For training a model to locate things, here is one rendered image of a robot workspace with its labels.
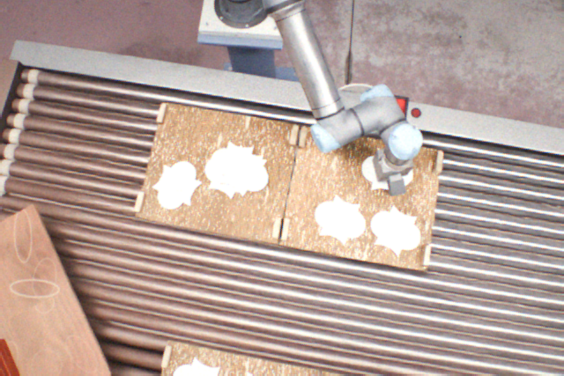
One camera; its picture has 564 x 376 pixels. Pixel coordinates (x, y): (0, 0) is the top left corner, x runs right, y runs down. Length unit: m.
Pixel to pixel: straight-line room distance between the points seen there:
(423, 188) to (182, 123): 0.71
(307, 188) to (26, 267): 0.78
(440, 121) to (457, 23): 1.29
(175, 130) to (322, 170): 0.44
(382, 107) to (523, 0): 1.87
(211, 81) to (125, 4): 1.36
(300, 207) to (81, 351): 0.69
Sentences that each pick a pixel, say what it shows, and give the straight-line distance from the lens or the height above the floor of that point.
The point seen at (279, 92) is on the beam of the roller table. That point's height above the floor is 0.92.
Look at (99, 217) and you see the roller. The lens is 1.73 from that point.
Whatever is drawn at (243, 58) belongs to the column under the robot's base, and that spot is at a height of 0.66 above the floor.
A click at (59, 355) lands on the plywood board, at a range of 1.61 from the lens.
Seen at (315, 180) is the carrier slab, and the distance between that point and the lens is 1.64.
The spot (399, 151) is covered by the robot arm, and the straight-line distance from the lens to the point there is 1.35.
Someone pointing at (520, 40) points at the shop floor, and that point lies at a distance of 3.05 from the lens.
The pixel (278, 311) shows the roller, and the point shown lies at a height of 0.92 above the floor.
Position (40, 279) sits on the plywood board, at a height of 1.04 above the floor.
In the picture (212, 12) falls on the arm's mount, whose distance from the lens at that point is 1.90.
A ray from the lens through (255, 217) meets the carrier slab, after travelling 1.62.
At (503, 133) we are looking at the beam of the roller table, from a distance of 1.81.
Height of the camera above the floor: 2.53
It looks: 75 degrees down
